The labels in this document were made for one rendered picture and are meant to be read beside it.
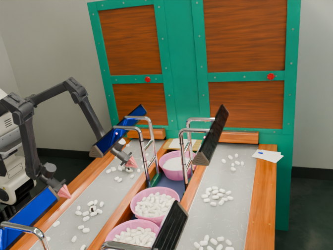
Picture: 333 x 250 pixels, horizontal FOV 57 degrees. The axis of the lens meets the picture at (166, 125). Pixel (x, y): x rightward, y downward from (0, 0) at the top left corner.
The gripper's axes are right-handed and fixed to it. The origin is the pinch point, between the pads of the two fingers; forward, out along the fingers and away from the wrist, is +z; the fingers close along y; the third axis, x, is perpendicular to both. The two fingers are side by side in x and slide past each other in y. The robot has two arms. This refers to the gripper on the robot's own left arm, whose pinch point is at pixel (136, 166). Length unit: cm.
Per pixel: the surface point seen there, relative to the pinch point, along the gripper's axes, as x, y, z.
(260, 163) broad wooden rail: -47, 18, 60
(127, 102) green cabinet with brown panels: -7, 44, -36
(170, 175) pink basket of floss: -9.7, 2.0, 20.9
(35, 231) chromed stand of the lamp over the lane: -35, -95, -11
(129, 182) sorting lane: 2.5, -12.9, 2.3
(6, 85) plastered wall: 115, 107, -184
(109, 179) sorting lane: 11.6, -12.1, -9.1
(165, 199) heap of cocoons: -15.5, -24.7, 24.4
